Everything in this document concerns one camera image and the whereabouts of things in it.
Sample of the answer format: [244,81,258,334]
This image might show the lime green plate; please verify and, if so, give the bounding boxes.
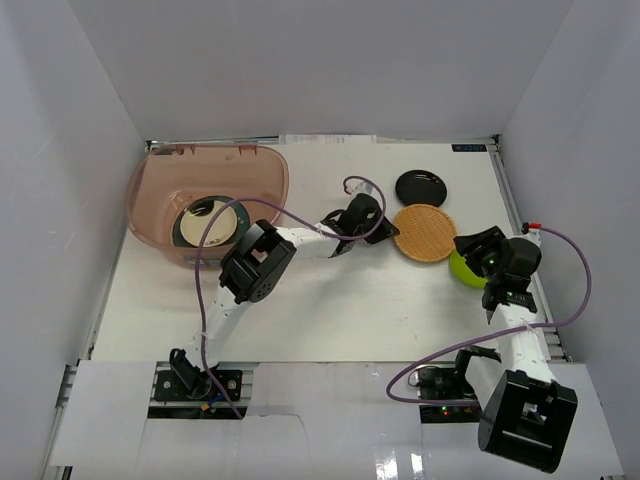
[449,251,487,289]

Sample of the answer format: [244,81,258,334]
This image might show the woven bamboo plate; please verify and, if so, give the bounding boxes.
[393,204,457,263]

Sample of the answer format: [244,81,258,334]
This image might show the dark blue-grey large plate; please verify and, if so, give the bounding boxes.
[171,196,250,248]

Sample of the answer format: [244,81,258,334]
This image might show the cream and black plate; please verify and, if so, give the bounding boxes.
[178,200,239,248]

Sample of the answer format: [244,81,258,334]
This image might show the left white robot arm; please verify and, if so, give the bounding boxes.
[169,192,399,402]

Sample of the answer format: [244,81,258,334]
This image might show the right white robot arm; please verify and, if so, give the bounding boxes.
[451,226,578,473]

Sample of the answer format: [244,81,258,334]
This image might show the pink translucent plastic bin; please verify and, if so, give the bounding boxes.
[125,144,289,269]

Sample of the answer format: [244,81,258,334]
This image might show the dark blue table label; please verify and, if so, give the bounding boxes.
[451,144,487,153]

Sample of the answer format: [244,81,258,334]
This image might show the white papers at back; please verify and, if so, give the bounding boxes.
[279,134,377,145]

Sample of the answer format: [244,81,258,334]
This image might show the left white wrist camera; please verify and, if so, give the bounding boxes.
[345,181,373,198]

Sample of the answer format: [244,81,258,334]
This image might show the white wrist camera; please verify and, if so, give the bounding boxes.
[521,222,541,247]
[345,181,373,198]

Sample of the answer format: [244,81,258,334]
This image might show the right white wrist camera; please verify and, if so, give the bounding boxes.
[521,222,541,247]

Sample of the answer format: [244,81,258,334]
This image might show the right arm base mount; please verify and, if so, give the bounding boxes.
[408,366,481,425]

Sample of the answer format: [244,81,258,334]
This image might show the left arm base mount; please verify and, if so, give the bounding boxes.
[148,348,247,420]

